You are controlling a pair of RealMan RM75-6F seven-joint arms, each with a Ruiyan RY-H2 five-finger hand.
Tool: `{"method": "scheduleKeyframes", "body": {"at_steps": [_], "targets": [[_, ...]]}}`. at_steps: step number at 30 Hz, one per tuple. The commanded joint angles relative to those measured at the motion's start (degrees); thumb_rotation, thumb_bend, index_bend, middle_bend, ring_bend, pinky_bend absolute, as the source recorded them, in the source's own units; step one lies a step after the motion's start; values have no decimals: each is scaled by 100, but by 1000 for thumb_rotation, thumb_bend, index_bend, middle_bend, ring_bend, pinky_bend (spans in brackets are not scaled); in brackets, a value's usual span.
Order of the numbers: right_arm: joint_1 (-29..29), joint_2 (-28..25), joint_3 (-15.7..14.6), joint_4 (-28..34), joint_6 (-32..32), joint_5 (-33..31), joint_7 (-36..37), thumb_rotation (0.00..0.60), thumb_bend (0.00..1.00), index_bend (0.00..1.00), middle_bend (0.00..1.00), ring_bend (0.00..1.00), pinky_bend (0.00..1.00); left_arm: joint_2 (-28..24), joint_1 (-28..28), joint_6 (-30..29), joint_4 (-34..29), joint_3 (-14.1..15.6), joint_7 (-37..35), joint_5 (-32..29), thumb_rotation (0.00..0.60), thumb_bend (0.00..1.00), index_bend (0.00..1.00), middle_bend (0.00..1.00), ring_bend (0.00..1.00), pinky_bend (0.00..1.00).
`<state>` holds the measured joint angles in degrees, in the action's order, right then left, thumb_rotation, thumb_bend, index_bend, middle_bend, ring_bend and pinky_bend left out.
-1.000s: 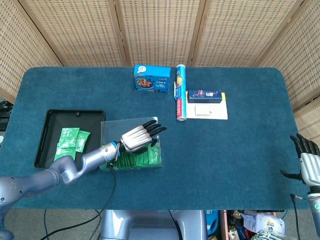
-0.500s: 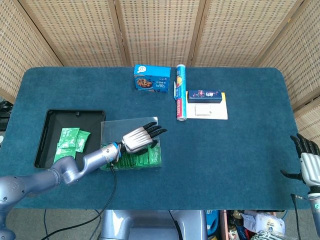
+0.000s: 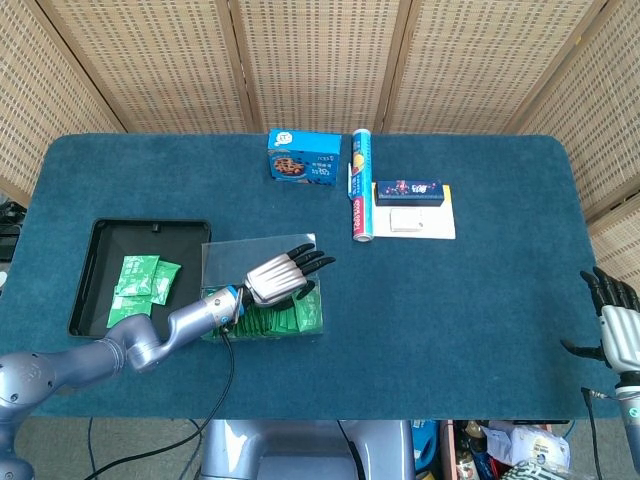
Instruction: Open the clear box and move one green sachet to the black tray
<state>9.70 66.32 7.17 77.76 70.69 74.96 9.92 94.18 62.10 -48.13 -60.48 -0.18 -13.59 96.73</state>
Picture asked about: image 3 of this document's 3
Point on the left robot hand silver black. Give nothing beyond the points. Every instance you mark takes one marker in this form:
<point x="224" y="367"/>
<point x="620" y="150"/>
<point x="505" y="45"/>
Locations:
<point x="275" y="280"/>

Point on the small white card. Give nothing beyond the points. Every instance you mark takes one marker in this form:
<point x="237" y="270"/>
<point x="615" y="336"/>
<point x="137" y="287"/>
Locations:
<point x="406" y="220"/>

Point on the white flat envelope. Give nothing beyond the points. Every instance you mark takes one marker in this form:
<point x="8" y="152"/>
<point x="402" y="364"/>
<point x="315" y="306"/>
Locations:
<point x="440" y="225"/>

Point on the black equipment beside table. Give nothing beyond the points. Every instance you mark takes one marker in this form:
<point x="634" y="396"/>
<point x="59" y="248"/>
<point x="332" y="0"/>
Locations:
<point x="7" y="230"/>

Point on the black plastic tray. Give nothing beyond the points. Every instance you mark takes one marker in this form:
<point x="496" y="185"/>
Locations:
<point x="100" y="250"/>

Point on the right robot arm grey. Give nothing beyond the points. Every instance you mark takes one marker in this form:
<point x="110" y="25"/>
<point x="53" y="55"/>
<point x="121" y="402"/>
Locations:
<point x="631" y="415"/>

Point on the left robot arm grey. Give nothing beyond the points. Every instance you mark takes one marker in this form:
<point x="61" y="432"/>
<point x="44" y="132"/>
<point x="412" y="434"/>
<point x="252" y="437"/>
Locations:
<point x="145" y="345"/>

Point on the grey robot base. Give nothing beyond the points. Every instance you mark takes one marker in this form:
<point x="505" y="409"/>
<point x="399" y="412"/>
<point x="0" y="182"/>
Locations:
<point x="300" y="450"/>

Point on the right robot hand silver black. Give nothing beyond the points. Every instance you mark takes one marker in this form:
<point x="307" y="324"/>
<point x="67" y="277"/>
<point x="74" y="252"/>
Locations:
<point x="622" y="330"/>

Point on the blue cookie box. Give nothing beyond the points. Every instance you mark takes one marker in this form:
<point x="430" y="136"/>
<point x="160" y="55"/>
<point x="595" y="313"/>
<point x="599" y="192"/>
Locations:
<point x="305" y="160"/>

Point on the dark blue long box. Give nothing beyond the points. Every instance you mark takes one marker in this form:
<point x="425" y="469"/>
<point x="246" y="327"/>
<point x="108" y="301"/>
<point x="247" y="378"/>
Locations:
<point x="410" y="192"/>

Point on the woven folding screen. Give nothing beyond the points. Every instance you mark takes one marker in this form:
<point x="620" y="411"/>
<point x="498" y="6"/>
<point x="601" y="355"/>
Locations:
<point x="320" y="60"/>

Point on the blue table cloth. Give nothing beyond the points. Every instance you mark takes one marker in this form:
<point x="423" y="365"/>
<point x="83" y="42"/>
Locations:
<point x="425" y="325"/>

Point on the clear plastic box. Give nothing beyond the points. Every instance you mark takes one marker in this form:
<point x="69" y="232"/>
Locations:
<point x="225" y="260"/>

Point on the cling film roll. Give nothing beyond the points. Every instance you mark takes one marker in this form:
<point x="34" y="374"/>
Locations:
<point x="361" y="190"/>

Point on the white blue label strip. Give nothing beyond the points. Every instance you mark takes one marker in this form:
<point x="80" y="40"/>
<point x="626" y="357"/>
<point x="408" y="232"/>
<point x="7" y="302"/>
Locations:
<point x="349" y="177"/>

